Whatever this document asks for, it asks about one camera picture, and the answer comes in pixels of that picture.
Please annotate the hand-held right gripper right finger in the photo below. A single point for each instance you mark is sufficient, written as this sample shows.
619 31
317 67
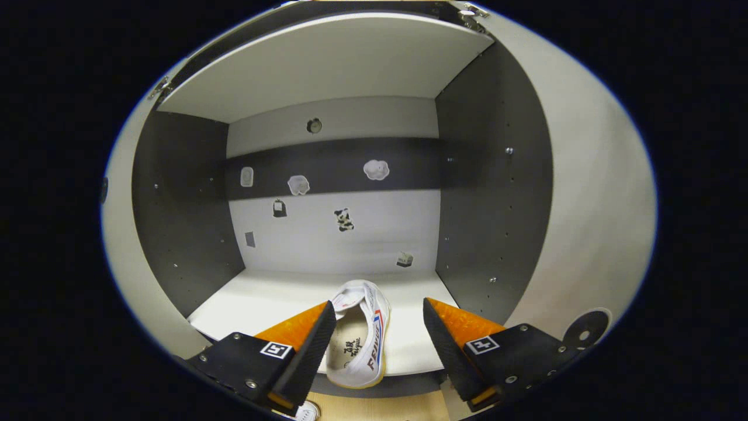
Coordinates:
450 356

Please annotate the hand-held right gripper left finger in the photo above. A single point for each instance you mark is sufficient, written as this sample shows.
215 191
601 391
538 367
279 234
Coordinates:
310 356

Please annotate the white shoe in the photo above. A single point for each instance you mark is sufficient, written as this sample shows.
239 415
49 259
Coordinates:
307 411
356 351

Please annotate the white cabinet door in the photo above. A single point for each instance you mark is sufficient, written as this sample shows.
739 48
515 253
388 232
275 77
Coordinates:
596 204
125 257

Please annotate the white shoe cabinet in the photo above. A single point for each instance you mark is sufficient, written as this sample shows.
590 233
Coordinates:
327 70

